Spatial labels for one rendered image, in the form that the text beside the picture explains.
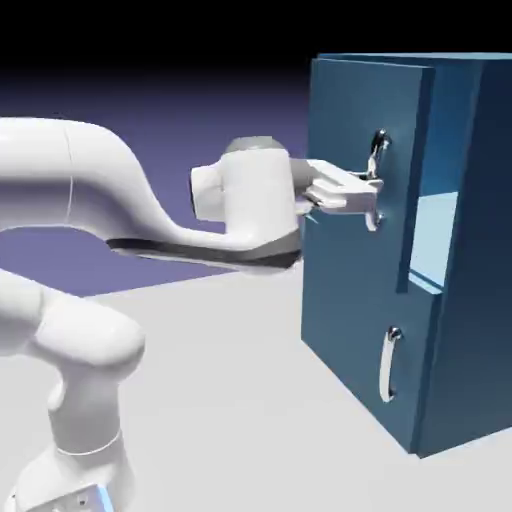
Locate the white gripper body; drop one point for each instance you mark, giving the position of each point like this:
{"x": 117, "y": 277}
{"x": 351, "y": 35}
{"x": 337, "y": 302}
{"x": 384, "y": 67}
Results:
{"x": 328, "y": 188}

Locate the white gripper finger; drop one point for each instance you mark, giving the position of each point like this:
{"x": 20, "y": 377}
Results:
{"x": 362, "y": 195}

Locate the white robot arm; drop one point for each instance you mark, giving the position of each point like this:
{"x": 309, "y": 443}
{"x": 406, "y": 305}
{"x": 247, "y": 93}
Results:
{"x": 96, "y": 176}

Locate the blue cabinet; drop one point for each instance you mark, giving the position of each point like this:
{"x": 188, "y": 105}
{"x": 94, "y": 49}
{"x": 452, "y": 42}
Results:
{"x": 472, "y": 280}

